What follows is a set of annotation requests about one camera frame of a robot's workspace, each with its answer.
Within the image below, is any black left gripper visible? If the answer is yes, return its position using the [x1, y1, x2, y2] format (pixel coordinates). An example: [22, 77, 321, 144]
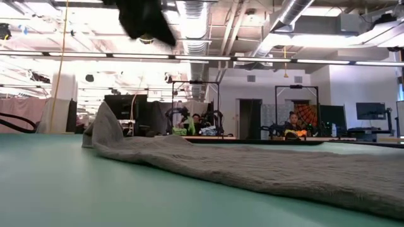
[104, 0, 177, 47]

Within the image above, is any grey woven towel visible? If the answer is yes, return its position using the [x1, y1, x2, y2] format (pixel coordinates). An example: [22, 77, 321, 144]
[81, 101, 404, 221]

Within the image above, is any long ceiling light bar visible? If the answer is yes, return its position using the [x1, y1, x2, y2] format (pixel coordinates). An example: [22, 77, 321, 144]
[0, 50, 404, 67]

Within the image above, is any large black screen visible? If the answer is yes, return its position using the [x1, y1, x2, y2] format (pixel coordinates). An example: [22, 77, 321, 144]
[104, 94, 148, 137]

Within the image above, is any person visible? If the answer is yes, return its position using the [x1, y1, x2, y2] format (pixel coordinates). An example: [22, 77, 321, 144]
[285, 110, 309, 139]
[191, 112, 203, 135]

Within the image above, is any lime green cloth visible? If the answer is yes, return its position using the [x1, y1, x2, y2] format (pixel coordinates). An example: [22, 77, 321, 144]
[172, 115, 197, 137]

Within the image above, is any black ceiling track light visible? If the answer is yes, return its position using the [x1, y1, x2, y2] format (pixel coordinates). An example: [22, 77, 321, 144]
[30, 71, 51, 84]

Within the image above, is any wood-edged black table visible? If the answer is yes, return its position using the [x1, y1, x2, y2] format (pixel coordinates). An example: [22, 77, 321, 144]
[182, 135, 404, 148]

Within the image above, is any dark doorway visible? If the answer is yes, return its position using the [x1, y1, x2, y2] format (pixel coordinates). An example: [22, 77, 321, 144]
[239, 98, 263, 140]

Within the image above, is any black ceiling device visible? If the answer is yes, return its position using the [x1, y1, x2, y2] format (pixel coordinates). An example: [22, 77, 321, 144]
[0, 23, 12, 41]

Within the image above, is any pink curtain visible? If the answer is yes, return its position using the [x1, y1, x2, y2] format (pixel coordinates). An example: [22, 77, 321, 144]
[0, 97, 72, 135]

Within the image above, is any yellow hanging pendant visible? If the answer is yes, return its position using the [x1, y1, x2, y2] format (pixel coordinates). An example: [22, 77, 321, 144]
[283, 46, 290, 79]

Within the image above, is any orange web poster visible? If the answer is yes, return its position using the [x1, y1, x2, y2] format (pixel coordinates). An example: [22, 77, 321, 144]
[295, 103, 318, 127]

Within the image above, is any yellow cloth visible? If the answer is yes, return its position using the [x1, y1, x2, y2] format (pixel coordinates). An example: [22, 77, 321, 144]
[283, 129, 308, 139]

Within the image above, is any black partition panel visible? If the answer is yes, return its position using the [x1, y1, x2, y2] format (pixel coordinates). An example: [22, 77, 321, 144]
[319, 105, 348, 137]

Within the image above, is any black dome ceiling camera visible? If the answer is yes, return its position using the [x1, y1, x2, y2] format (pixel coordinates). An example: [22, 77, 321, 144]
[138, 33, 155, 45]

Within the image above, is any ribbed silver ceiling duct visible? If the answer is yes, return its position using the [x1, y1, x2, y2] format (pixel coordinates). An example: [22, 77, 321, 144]
[175, 0, 210, 100]

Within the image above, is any black station frame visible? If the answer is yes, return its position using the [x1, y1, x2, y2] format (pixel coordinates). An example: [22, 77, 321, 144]
[171, 80, 221, 138]
[274, 84, 319, 139]

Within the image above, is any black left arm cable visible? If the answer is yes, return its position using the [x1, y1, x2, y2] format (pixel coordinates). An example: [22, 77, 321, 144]
[0, 112, 38, 134]

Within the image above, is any black wall monitor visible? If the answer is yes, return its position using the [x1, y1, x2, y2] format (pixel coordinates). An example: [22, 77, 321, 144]
[355, 102, 387, 121]

